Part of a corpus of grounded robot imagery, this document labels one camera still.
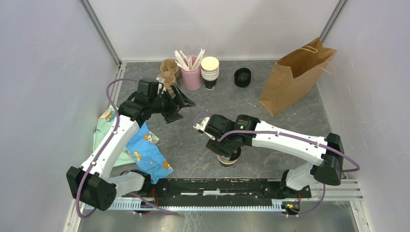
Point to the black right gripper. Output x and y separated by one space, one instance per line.
215 146

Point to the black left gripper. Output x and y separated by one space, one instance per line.
180 101

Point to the black paper coffee cup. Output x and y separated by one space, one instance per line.
227 163

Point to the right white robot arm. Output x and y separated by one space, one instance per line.
323 157

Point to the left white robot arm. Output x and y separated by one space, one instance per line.
127 159

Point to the brown paper takeout bag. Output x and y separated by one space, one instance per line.
294 75

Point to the pink metal utensil cup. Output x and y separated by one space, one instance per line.
192 79

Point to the brown cardboard cup carriers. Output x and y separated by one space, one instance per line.
169 73

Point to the wooden stirrers in wrappers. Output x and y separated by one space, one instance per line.
186 63

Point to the stack of paper cups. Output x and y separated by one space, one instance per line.
210 72

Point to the stack of black lids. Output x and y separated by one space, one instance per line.
242 77

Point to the blue patterned cloth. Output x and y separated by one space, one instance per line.
143 149

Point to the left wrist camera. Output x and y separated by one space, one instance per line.
149 87

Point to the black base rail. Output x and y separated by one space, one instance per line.
221 192

